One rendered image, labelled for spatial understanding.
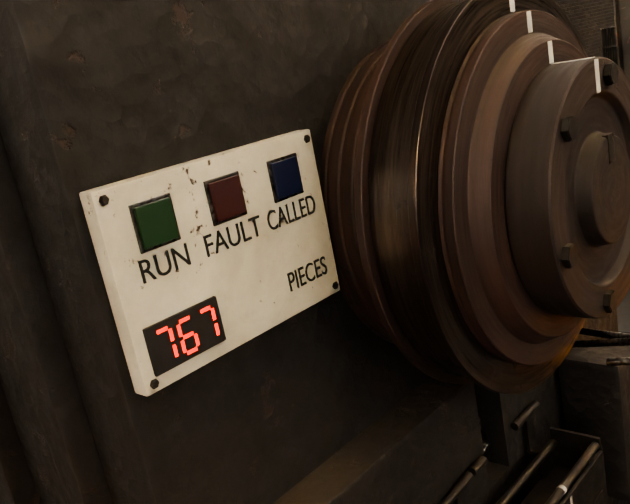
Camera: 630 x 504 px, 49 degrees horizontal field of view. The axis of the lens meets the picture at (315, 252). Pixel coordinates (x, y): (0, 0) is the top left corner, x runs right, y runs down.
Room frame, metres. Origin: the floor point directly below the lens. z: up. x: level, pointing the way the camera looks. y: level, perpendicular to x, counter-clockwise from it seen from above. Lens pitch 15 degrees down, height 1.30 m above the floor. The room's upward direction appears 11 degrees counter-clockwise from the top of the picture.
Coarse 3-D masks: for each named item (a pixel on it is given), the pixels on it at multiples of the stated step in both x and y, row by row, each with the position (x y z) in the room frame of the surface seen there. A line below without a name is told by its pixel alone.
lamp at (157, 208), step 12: (144, 204) 0.57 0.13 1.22; (156, 204) 0.58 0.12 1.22; (168, 204) 0.59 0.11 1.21; (144, 216) 0.57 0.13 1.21; (156, 216) 0.58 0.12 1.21; (168, 216) 0.58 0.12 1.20; (144, 228) 0.57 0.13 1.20; (156, 228) 0.57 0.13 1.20; (168, 228) 0.58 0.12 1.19; (144, 240) 0.56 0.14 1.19; (156, 240) 0.57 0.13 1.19; (168, 240) 0.58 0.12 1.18
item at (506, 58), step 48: (480, 48) 0.70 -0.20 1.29; (528, 48) 0.73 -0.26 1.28; (576, 48) 0.81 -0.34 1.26; (480, 96) 0.68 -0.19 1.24; (480, 144) 0.66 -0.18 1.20; (480, 192) 0.65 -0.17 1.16; (480, 240) 0.64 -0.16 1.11; (480, 288) 0.65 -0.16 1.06; (480, 336) 0.66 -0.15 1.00; (528, 336) 0.69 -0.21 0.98
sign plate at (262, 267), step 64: (128, 192) 0.57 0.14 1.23; (192, 192) 0.61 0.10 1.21; (256, 192) 0.66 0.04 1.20; (320, 192) 0.73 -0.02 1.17; (128, 256) 0.56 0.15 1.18; (192, 256) 0.60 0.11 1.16; (256, 256) 0.65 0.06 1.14; (320, 256) 0.71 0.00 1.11; (128, 320) 0.55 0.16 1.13; (192, 320) 0.58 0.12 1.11; (256, 320) 0.64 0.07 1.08
